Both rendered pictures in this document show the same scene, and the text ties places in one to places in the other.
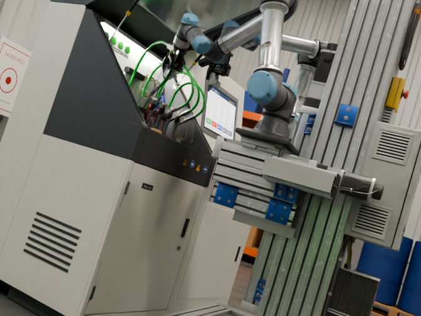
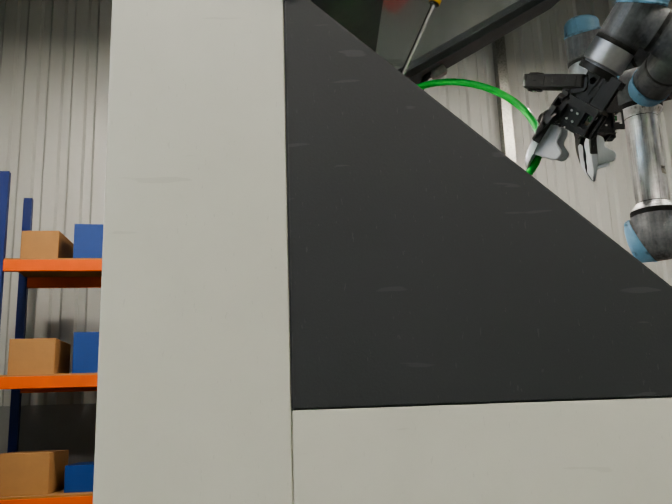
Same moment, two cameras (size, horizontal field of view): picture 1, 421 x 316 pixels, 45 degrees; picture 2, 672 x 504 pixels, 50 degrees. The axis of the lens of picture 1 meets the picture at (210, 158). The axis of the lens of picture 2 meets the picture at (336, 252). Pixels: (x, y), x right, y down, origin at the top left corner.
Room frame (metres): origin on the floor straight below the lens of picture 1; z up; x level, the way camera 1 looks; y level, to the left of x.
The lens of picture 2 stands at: (1.57, 1.33, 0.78)
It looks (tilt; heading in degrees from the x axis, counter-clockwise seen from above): 13 degrees up; 328
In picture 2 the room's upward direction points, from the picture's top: 2 degrees counter-clockwise
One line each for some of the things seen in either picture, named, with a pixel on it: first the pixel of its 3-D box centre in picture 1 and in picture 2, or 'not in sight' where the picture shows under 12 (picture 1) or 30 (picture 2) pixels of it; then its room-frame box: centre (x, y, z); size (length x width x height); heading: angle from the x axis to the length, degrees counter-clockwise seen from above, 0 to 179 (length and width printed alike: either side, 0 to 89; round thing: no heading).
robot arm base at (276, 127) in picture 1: (272, 128); not in sight; (2.08, -0.21, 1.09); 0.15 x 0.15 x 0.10
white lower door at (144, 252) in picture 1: (151, 242); not in sight; (2.51, 0.15, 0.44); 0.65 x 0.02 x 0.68; 149
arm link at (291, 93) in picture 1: (279, 101); not in sight; (2.08, -0.20, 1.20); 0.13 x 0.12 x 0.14; 146
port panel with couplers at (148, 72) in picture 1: (147, 94); not in sight; (2.98, 0.47, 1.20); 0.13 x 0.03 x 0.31; 149
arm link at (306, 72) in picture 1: (300, 93); (647, 160); (2.66, -0.35, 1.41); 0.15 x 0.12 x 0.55; 22
